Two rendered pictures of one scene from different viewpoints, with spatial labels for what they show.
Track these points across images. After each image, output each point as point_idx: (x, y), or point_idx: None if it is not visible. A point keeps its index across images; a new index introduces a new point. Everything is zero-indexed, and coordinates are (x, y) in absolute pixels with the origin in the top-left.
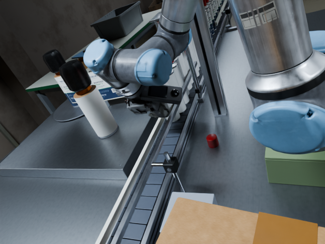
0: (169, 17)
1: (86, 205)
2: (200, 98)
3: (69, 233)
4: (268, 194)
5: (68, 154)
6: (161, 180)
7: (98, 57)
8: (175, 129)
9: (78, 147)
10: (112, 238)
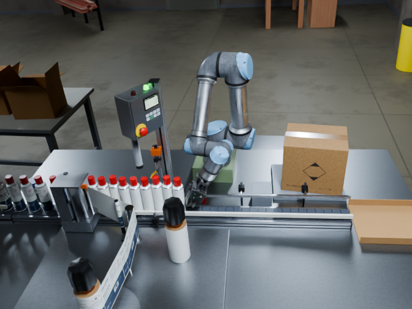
0: (206, 131)
1: (252, 255)
2: None
3: (273, 256)
4: (239, 183)
5: (206, 279)
6: (238, 208)
7: (227, 150)
8: (194, 209)
9: (198, 274)
10: (282, 195)
